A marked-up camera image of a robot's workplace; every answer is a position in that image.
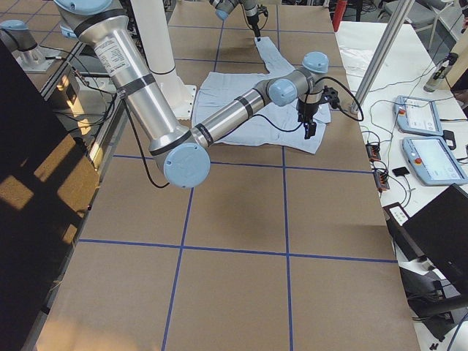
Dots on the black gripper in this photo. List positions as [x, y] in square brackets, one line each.
[306, 111]
[251, 20]

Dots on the light blue button shirt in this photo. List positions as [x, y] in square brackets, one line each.
[273, 125]

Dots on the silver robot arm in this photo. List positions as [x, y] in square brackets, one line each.
[251, 10]
[181, 152]

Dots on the red cylinder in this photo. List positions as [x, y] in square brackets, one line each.
[338, 14]

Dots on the upper teach pendant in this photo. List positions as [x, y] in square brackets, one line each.
[417, 116]

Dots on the teach pendant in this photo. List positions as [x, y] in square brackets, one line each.
[417, 116]
[432, 161]

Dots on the lower teach pendant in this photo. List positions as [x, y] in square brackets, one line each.
[432, 161]

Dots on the black monitor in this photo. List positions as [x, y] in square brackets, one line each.
[439, 230]

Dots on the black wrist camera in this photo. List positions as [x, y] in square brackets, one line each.
[330, 96]

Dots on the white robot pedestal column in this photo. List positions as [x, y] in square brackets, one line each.
[152, 27]

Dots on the aluminium frame post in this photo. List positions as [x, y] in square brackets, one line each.
[386, 41]

